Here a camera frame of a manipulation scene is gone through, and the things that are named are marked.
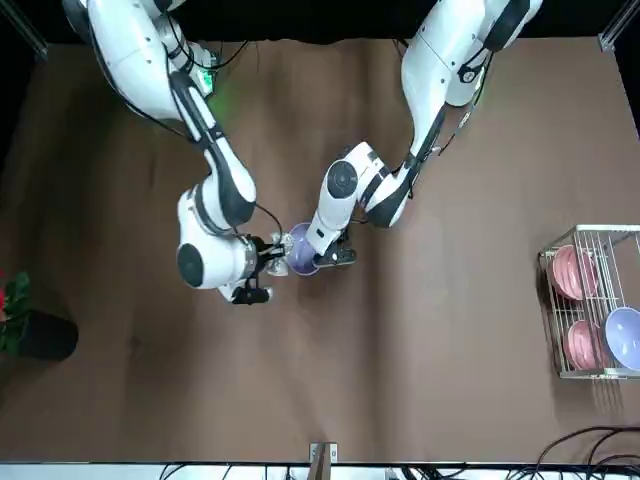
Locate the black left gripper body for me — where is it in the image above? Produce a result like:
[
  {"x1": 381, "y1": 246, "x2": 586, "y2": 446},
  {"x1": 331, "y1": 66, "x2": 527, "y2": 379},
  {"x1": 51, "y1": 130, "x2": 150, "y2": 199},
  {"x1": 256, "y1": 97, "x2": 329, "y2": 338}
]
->
[{"x1": 317, "y1": 230, "x2": 359, "y2": 270}]

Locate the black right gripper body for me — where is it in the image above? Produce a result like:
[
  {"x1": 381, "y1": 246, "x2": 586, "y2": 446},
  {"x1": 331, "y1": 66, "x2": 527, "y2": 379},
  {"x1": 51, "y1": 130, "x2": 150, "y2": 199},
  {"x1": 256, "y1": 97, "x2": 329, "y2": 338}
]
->
[{"x1": 251, "y1": 234, "x2": 274, "y2": 277}]

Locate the silver sponge cloth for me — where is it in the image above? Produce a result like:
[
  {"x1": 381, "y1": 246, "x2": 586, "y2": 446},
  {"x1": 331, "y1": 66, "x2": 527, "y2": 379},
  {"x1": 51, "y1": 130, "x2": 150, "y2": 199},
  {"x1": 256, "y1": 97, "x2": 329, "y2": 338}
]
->
[{"x1": 267, "y1": 230, "x2": 296, "y2": 277}]

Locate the purple bowl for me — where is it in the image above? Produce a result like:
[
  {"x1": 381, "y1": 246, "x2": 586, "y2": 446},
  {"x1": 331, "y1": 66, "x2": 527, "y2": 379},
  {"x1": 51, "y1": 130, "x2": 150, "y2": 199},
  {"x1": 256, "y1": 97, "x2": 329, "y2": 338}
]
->
[
  {"x1": 287, "y1": 222, "x2": 325, "y2": 277},
  {"x1": 604, "y1": 306, "x2": 640, "y2": 372}
]

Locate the pink bowl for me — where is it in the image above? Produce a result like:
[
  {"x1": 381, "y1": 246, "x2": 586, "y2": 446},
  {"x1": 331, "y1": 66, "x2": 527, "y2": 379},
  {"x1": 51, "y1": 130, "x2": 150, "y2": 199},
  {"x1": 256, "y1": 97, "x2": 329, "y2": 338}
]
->
[
  {"x1": 551, "y1": 244, "x2": 601, "y2": 301},
  {"x1": 566, "y1": 319, "x2": 614, "y2": 370}
]

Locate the black ribbed vase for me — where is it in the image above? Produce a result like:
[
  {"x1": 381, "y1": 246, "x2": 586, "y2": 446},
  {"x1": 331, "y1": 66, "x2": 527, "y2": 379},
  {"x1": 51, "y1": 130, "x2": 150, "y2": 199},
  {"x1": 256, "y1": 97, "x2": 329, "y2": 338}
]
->
[{"x1": 9, "y1": 309, "x2": 80, "y2": 362}]

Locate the black cable with silver connector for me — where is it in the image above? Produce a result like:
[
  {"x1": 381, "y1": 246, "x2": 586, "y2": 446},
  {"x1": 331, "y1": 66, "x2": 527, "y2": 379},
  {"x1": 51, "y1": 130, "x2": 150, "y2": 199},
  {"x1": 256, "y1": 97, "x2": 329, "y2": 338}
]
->
[{"x1": 433, "y1": 47, "x2": 496, "y2": 154}]

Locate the aluminium frame post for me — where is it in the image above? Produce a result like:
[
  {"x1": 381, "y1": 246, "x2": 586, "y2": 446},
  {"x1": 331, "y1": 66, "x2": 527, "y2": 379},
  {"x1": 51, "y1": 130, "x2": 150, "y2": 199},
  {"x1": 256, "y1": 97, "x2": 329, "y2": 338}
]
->
[{"x1": 308, "y1": 441, "x2": 339, "y2": 480}]

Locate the wire dish rack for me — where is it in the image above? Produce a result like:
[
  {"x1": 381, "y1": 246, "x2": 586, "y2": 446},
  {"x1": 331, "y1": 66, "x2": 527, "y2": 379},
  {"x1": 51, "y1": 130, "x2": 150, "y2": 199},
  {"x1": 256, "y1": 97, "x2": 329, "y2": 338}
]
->
[{"x1": 537, "y1": 224, "x2": 640, "y2": 380}]

